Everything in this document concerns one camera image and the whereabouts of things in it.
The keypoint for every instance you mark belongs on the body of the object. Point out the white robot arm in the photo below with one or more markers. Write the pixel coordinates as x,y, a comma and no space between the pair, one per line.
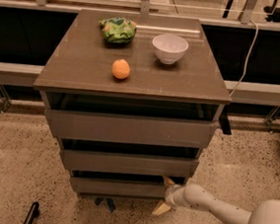
195,197

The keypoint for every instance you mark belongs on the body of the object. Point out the grey bottom drawer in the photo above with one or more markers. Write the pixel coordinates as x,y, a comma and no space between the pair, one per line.
121,188

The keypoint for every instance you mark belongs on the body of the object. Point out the orange fruit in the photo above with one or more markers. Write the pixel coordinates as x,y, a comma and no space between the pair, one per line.
120,69

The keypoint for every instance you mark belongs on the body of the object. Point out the metal railing frame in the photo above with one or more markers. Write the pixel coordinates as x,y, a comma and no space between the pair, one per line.
257,93

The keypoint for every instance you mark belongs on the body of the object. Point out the grey middle drawer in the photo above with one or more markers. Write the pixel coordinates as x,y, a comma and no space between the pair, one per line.
94,161

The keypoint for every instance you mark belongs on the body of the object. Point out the grey drawer cabinet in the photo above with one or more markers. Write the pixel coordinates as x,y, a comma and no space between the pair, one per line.
78,78

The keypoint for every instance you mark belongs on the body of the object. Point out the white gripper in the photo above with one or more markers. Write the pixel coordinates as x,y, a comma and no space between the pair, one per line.
172,196

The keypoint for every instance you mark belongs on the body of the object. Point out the white bowl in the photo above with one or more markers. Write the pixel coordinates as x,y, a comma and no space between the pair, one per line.
169,49

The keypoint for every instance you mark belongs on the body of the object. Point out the black object on floor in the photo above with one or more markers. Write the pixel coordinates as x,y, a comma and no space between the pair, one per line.
32,214

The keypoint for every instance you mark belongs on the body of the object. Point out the grey top drawer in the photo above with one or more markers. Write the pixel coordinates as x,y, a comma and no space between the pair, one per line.
130,129

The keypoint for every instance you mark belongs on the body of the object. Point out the grey drawer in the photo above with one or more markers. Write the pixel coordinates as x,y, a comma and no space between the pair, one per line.
130,129
94,161
121,188

